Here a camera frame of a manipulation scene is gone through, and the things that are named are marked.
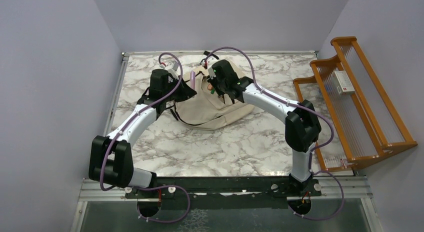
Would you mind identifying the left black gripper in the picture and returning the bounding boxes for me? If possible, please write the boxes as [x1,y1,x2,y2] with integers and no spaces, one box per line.
[162,75,197,102]

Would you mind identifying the pink highlighter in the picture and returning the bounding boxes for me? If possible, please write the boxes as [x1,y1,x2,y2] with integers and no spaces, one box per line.
[190,70,196,90]

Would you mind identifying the cream canvas backpack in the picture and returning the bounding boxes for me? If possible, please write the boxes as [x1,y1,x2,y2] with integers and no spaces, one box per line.
[169,65,255,131]

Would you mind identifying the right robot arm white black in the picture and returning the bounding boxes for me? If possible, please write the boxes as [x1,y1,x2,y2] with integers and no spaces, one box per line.
[207,59,322,196]

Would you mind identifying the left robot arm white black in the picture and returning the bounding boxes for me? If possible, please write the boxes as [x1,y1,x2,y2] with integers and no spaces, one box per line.
[88,68,197,198]

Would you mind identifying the small white box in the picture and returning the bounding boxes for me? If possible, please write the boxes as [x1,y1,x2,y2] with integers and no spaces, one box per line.
[331,70,355,95]

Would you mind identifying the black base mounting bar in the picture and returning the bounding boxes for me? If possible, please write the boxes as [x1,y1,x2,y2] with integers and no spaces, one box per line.
[123,176,322,212]

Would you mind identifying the wooden shelf rack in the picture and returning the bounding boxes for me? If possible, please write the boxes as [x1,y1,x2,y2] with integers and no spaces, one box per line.
[293,36,418,172]

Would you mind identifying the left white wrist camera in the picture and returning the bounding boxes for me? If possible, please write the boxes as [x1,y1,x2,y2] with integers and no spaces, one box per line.
[159,60,179,81]

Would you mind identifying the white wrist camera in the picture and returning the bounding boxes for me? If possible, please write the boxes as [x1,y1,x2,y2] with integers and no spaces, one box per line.
[199,56,218,76]
[159,60,179,81]

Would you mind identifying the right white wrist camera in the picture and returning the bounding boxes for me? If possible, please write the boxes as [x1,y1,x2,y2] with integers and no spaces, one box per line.
[199,56,218,76]

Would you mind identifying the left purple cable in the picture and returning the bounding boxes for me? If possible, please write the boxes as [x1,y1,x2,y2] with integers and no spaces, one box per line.
[99,52,192,224]

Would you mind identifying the purple cable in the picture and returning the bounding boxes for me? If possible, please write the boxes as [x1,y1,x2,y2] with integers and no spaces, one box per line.
[202,46,345,222]
[99,52,192,224]

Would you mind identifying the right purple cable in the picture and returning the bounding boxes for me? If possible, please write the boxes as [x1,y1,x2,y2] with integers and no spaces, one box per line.
[202,46,345,222]

